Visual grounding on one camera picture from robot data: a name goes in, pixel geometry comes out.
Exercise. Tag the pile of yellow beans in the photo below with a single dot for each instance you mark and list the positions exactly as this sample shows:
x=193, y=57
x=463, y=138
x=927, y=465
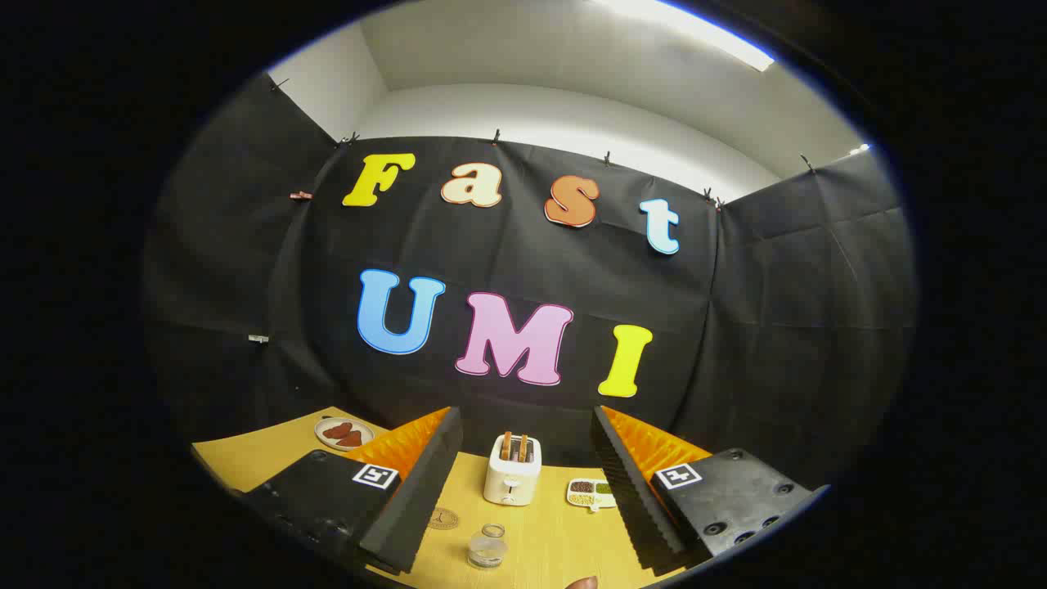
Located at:
x=581, y=499

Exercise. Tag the wooden table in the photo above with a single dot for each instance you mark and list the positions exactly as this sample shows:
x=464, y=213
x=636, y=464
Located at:
x=548, y=532

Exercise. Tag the round cork coaster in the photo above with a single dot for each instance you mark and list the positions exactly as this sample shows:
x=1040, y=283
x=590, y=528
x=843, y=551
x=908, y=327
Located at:
x=442, y=518

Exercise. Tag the white divided dish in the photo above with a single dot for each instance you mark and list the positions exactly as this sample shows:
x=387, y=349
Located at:
x=605, y=499

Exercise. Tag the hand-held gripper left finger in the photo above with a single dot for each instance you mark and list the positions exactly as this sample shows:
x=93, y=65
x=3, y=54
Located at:
x=417, y=507

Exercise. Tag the dark red meat strip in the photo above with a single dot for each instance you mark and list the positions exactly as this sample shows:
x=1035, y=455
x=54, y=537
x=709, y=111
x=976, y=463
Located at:
x=352, y=439
x=334, y=429

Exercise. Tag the small white round plate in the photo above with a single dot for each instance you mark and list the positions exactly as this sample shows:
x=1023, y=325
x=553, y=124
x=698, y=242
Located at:
x=361, y=427

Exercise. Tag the toast slice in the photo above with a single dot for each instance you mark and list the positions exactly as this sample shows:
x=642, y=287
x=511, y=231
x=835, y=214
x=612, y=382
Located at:
x=523, y=447
x=506, y=445

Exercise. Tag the white toaster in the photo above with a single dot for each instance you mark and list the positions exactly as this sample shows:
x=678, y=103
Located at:
x=511, y=483

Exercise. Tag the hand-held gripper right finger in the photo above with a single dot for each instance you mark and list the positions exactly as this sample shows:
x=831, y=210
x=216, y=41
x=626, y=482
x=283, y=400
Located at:
x=630, y=507

